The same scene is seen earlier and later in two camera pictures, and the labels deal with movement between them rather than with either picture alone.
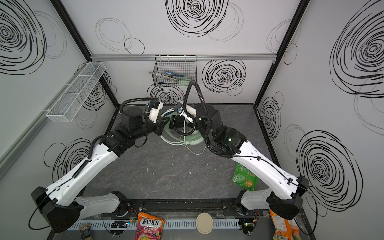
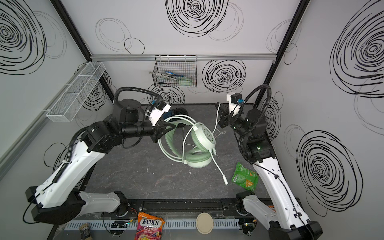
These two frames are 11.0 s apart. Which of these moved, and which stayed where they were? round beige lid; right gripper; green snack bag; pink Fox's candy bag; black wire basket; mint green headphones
Moved: right gripper; mint green headphones
Stayed: black wire basket; green snack bag; pink Fox's candy bag; round beige lid
